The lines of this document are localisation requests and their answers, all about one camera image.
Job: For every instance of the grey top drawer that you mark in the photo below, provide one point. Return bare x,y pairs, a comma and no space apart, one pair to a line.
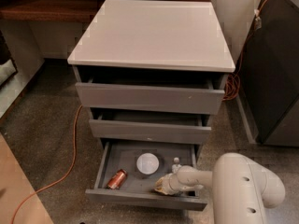
149,98

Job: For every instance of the dark wooden counter shelf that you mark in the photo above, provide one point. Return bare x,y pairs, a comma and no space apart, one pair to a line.
54,10

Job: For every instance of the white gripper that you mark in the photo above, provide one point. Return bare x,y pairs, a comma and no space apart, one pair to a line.
172,181

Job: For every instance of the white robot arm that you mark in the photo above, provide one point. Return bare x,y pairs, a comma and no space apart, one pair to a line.
242,189

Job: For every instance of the grey middle drawer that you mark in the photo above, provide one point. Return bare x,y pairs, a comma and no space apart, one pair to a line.
150,126

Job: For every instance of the clear plastic bottle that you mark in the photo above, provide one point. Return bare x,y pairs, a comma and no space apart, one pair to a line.
176,165

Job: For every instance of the grey drawer cabinet white top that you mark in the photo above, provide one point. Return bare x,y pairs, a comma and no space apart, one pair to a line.
153,43

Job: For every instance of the dark cabinet on right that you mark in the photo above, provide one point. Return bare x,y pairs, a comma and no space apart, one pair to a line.
269,74

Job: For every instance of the grey drawer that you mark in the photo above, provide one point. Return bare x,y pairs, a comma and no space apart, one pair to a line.
138,189
149,98
150,126

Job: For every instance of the orange soda can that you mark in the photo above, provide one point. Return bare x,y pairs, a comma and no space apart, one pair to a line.
117,179

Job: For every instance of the dark framed object at left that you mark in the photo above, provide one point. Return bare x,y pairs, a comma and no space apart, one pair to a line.
8,68

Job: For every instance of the white round bowl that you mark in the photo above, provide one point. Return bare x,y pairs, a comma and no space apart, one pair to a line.
147,164

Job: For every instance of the grey bottom drawer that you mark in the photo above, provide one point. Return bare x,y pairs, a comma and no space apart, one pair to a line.
138,189

